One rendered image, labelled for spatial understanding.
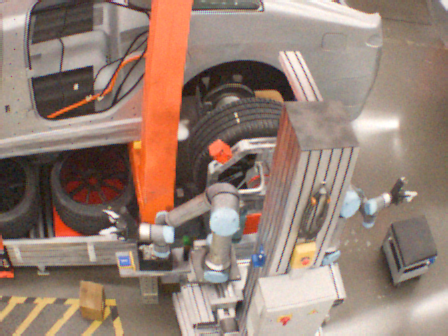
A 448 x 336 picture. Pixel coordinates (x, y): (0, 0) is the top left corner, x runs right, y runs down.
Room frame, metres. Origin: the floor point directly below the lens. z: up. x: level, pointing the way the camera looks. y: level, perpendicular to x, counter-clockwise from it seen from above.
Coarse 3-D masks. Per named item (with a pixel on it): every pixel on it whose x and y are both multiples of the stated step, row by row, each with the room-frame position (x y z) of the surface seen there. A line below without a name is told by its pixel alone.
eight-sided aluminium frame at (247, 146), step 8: (240, 144) 2.64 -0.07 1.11; (248, 144) 2.64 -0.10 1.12; (256, 144) 2.66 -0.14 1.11; (264, 144) 2.66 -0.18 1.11; (272, 144) 2.66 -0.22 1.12; (232, 152) 2.63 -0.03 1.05; (240, 152) 2.60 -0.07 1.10; (248, 152) 2.61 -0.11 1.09; (256, 152) 2.63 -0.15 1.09; (232, 160) 2.59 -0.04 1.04; (208, 168) 2.61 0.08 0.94; (216, 168) 2.57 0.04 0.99; (224, 168) 2.58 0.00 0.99; (208, 176) 2.60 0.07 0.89; (216, 176) 2.56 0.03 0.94; (208, 184) 2.59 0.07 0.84; (248, 208) 2.64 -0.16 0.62
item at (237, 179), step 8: (240, 160) 2.72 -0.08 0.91; (248, 160) 2.73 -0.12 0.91; (232, 168) 2.92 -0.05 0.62; (240, 168) 2.72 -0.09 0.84; (248, 168) 2.77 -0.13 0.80; (224, 176) 2.71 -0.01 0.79; (232, 176) 2.71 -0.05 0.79; (240, 176) 2.87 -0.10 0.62; (232, 184) 2.79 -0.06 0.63; (240, 184) 2.72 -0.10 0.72
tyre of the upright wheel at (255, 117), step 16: (224, 112) 2.83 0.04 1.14; (240, 112) 2.81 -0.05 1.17; (256, 112) 2.82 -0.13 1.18; (272, 112) 2.85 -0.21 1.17; (208, 128) 2.77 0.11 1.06; (224, 128) 2.72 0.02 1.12; (240, 128) 2.71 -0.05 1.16; (256, 128) 2.71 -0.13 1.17; (272, 128) 2.74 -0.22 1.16; (192, 144) 2.76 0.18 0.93; (208, 144) 2.67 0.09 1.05; (192, 160) 2.70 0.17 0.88; (208, 160) 2.64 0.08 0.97
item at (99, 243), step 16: (16, 240) 2.22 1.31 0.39; (32, 240) 2.26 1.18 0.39; (48, 240) 2.30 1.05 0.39; (64, 240) 2.33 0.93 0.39; (80, 240) 2.36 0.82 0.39; (96, 240) 2.40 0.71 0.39; (112, 240) 2.42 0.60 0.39; (128, 240) 2.46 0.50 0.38; (144, 240) 2.49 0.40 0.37; (16, 256) 2.17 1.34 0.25
